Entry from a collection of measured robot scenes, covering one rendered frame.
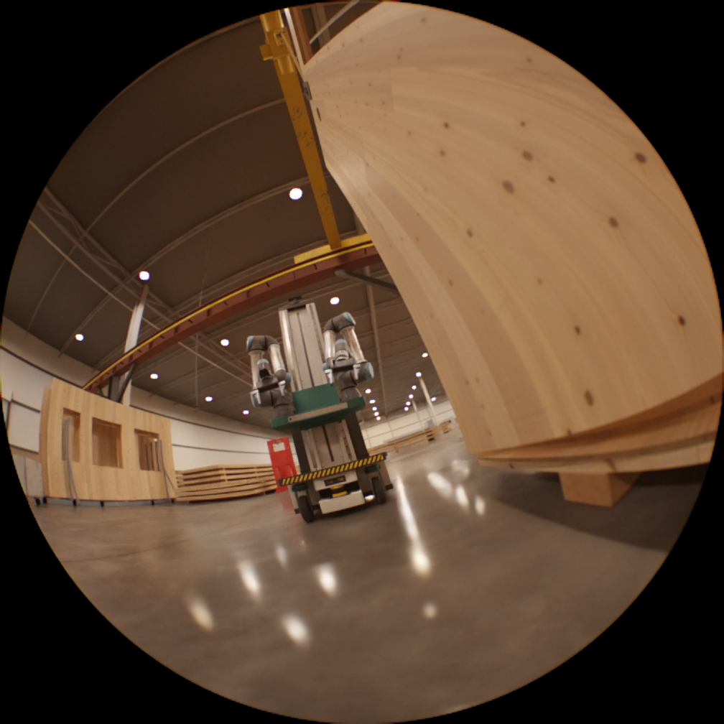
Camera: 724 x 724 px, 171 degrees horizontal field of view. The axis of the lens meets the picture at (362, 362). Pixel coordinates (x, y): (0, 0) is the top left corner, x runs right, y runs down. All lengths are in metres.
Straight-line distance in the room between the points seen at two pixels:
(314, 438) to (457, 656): 1.68
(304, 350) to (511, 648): 2.08
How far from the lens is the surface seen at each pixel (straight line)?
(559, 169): 0.35
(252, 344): 1.82
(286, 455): 6.52
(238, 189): 11.53
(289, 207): 12.00
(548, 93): 0.36
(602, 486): 0.61
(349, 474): 1.48
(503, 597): 0.48
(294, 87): 5.72
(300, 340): 2.12
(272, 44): 5.37
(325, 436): 1.84
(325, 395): 1.81
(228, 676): 0.50
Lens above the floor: 0.32
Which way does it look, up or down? 22 degrees up
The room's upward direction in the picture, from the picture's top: 18 degrees counter-clockwise
